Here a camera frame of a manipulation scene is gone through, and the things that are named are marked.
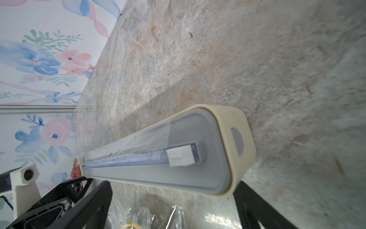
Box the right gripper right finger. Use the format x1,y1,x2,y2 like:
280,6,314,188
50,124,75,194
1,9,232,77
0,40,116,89
233,181,296,229

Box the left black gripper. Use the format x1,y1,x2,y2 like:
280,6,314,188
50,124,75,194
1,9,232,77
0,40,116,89
6,177,93,229

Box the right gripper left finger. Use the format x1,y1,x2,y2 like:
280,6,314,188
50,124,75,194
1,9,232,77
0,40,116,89
48,181,113,229

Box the clear plastic wrap sheet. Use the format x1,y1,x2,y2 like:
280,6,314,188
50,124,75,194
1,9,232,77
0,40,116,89
105,195,242,229

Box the yellow plate with food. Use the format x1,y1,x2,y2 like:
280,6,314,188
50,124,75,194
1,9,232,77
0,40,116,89
120,223,140,229

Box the cream plastic wrap dispenser box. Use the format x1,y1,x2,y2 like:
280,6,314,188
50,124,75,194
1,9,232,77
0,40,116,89
78,104,256,196

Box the plate of grapes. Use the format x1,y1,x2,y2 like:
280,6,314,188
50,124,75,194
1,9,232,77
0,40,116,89
70,158,82,179

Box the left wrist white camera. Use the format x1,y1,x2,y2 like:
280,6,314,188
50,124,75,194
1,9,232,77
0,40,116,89
10,164,41,219

